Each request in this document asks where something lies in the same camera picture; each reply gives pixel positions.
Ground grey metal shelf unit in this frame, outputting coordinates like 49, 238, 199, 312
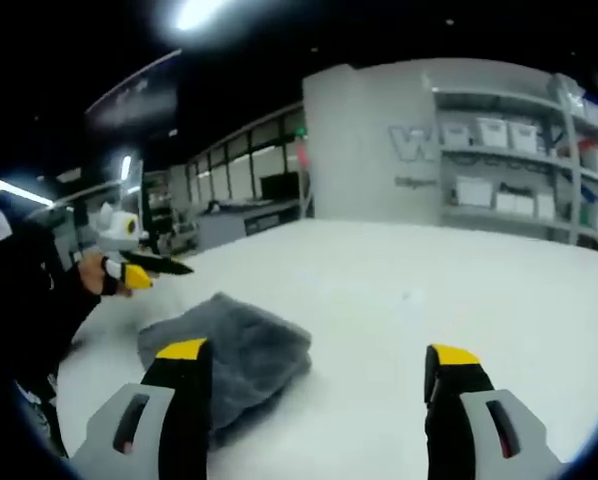
422, 72, 598, 249

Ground small black monitor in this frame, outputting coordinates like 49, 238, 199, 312
259, 172, 301, 201

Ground person's left hand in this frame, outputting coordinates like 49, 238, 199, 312
76, 252, 130, 300

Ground row of white storage bins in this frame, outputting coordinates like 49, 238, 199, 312
448, 97, 598, 236

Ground bright ceiling lamp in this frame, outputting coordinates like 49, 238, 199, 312
171, 0, 233, 32

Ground grey towel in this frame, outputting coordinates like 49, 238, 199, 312
137, 292, 314, 436

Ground grey office desk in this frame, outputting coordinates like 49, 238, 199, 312
198, 198, 303, 237

